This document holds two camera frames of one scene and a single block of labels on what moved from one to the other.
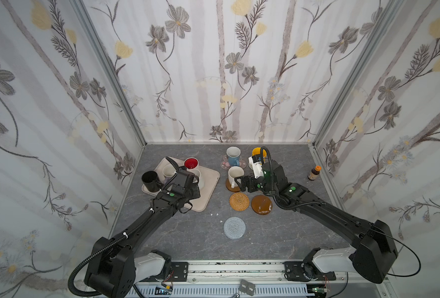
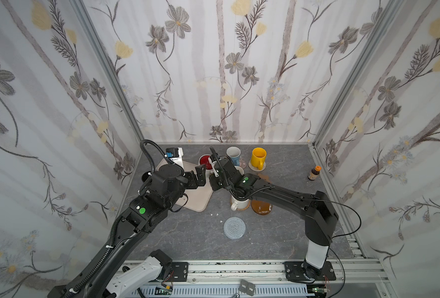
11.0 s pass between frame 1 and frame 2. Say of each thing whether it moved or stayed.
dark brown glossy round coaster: stayed
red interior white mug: moved
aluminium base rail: stayed
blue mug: stayed
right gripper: moved
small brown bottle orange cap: stayed
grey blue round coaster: stayed
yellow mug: stayed
